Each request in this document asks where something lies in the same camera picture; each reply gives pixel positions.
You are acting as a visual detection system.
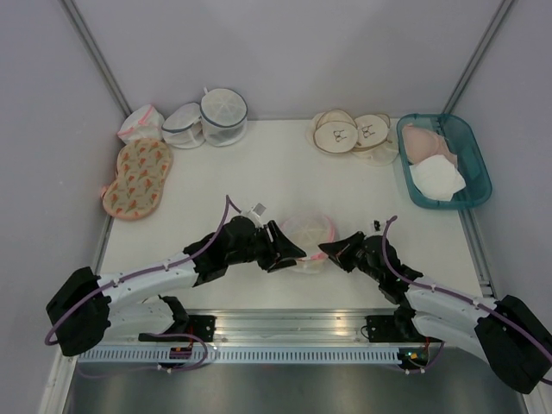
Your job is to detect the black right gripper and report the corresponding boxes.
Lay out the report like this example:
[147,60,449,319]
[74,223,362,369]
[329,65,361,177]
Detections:
[318,230,383,283]

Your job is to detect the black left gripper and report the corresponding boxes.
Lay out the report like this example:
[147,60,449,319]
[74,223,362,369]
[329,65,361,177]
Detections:
[227,220,306,273]

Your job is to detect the white pink-zip mesh laundry bag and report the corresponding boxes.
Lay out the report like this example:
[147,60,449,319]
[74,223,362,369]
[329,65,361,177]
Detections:
[280,212,336,274]

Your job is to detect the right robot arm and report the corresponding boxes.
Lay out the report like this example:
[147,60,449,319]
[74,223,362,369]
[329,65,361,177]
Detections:
[320,232,551,394]

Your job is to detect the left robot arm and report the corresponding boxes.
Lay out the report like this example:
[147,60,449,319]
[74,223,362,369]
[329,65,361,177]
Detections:
[45,216,306,357]

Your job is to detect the beige round laundry bag rear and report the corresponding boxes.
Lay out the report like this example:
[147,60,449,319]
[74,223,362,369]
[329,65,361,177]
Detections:
[352,113,398,166]

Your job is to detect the beige round laundry bag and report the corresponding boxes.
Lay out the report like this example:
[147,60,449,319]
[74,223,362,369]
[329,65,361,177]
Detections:
[305,109,358,154]
[352,113,398,166]

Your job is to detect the white bra in basket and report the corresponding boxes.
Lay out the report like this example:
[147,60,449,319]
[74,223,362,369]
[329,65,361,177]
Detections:
[410,154,466,202]

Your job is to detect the beige round laundry bag front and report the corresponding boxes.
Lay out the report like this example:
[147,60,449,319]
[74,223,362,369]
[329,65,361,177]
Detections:
[305,109,358,154]

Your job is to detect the pink bra in basket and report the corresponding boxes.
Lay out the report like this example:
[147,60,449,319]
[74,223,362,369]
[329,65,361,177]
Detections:
[401,123,457,166]

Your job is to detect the white blue-trim tall laundry bag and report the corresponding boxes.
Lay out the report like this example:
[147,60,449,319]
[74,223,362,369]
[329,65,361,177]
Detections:
[199,88,248,147]

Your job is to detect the white blue-trim flat laundry bag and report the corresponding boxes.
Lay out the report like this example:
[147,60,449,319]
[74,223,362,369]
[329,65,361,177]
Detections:
[161,103,205,149]

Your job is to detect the floral beige bra pouch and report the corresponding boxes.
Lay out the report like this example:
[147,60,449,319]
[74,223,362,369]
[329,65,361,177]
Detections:
[102,138,173,221]

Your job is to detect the white pink-trim corner laundry bag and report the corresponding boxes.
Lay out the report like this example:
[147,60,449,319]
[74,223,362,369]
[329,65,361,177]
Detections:
[116,104,165,144]

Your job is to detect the teal plastic basket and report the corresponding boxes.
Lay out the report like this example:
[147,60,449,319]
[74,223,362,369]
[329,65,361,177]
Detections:
[396,114,492,210]

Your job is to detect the aluminium mounting rail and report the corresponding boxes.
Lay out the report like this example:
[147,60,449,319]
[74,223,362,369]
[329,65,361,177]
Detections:
[59,308,480,344]

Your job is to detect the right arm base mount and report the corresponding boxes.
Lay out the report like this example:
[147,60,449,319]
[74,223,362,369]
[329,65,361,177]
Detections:
[360,315,441,344]

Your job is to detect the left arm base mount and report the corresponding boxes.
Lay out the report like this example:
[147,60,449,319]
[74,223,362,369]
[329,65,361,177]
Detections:
[138,315,216,342]

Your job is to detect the white slotted cable duct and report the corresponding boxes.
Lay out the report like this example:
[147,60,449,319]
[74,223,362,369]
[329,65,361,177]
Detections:
[78,345,400,365]

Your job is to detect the right aluminium frame post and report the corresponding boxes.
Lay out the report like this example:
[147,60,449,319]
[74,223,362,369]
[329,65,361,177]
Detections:
[442,0,518,114]

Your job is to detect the aluminium frame post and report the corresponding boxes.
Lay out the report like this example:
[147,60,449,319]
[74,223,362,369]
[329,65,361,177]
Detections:
[59,0,132,116]
[442,0,518,114]

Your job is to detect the left aluminium frame post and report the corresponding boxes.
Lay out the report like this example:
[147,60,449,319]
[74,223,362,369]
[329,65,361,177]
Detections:
[59,0,132,116]

